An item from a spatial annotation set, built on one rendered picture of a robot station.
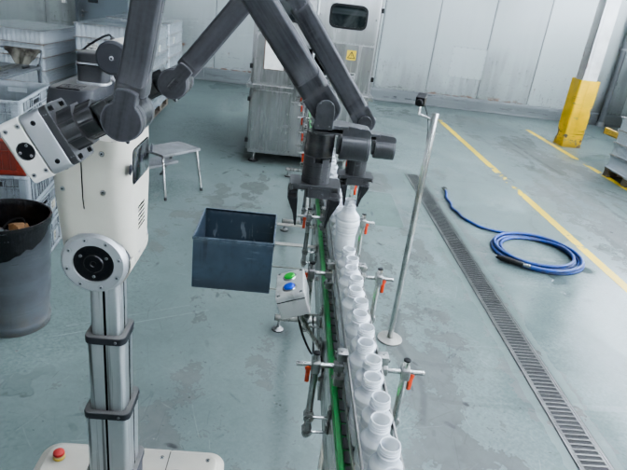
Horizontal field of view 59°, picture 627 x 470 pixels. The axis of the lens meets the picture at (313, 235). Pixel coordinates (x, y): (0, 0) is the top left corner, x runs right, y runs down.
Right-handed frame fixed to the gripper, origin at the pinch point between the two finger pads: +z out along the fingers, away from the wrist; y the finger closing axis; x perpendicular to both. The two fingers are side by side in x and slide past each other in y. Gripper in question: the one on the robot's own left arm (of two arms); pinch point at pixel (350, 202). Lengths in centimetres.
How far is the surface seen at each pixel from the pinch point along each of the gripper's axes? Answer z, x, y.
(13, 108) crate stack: 24, -162, 174
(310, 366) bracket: 22, 50, 10
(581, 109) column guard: 60, -749, -459
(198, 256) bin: 43, -40, 50
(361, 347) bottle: 13, 53, 0
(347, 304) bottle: 16.8, 30.1, 0.8
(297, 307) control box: 21.8, 25.5, 13.2
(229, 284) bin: 54, -40, 37
